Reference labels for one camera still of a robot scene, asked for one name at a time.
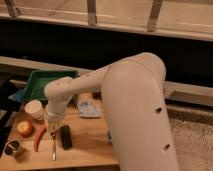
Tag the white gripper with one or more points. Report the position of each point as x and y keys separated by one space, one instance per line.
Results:
x=51 y=117

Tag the red chili pepper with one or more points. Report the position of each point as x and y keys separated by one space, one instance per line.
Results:
x=40 y=132

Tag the black rectangular bar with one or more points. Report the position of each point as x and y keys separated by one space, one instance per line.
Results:
x=66 y=138

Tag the white paper cup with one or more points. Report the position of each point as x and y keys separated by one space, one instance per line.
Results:
x=35 y=109

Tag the blue plastic cup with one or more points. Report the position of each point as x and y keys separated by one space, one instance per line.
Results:
x=109 y=138

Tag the metal cup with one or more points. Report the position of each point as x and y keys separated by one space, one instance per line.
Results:
x=13 y=148

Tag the blue object beside tray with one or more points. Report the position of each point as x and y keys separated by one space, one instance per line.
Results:
x=18 y=96

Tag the red yellow apple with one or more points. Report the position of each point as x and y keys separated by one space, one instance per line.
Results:
x=24 y=128

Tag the light blue cloth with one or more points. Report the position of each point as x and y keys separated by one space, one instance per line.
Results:
x=87 y=106

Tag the purple grapes bunch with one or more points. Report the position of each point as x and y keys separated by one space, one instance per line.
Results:
x=97 y=95

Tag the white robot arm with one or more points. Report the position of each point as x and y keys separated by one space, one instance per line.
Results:
x=135 y=109

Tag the green plastic tray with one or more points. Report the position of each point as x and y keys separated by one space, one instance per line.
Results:
x=37 y=81

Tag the silver metal fork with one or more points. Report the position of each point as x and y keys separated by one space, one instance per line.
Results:
x=53 y=135

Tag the yellow banana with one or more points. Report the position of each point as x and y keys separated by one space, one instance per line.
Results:
x=53 y=126

